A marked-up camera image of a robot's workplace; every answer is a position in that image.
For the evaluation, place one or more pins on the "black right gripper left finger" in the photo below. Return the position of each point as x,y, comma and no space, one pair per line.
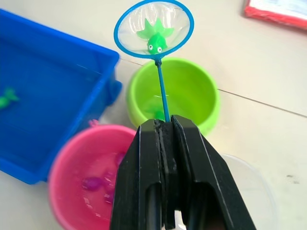
139,172

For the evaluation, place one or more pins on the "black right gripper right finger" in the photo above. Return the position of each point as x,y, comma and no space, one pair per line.
206,172

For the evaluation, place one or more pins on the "blue fishing net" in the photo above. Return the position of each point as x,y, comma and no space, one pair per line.
159,79

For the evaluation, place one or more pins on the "green toy fish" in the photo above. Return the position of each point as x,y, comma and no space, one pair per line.
8,98
154,39
153,112

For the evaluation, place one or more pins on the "pink toy fish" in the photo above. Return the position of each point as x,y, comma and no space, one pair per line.
96,183

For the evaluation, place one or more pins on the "clear plastic cup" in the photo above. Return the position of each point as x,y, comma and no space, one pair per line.
254,191

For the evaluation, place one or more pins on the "pink plastic bucket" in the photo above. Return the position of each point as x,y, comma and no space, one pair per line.
76,167

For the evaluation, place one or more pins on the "green plastic bucket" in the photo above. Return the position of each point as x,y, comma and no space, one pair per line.
189,91

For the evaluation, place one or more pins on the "blue plastic tub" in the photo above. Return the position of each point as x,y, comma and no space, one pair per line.
48,95

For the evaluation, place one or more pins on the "red-edged white board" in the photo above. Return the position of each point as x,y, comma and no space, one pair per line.
275,13

